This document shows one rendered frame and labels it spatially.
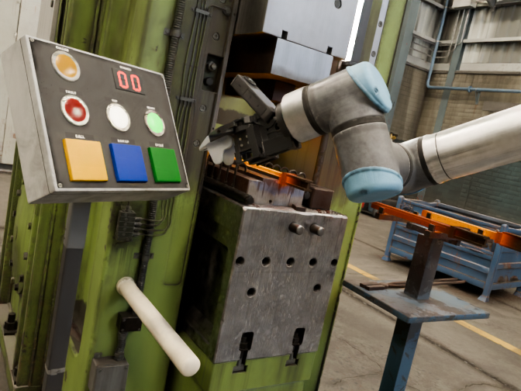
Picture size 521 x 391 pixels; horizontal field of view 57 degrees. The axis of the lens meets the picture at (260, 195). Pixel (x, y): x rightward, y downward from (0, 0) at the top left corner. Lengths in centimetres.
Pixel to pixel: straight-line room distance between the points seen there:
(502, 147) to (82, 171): 69
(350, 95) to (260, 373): 97
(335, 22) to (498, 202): 836
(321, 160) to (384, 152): 89
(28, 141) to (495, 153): 77
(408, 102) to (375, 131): 984
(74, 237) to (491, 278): 419
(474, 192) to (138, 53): 894
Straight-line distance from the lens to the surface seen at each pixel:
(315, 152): 167
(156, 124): 106
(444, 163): 86
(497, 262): 485
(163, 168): 103
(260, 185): 135
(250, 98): 90
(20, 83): 95
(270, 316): 145
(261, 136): 89
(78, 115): 93
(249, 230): 130
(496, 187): 969
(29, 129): 91
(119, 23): 170
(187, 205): 142
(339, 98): 79
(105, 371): 147
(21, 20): 645
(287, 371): 159
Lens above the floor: 113
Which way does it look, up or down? 8 degrees down
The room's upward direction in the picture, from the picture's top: 12 degrees clockwise
